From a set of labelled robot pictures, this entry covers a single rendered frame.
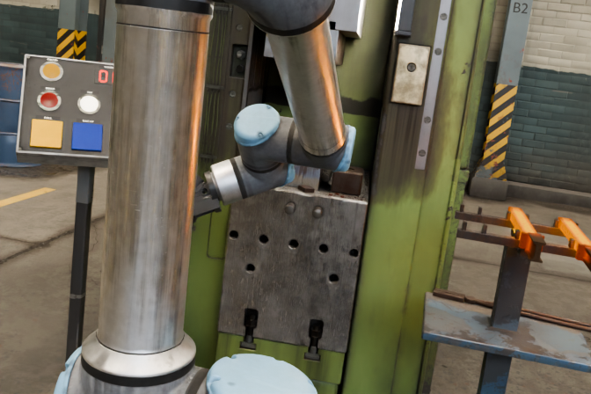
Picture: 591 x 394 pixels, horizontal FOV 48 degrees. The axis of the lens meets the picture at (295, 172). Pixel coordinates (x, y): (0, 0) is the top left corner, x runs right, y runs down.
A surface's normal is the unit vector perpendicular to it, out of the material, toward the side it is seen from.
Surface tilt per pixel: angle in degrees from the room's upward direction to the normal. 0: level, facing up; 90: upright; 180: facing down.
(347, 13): 90
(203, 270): 90
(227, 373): 5
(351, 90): 90
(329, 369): 90
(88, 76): 60
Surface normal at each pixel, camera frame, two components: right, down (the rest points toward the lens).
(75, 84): 0.33, -0.31
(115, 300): -0.47, 0.13
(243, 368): 0.21, -0.96
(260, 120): -0.16, -0.55
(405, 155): -0.12, 0.16
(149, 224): 0.23, 0.22
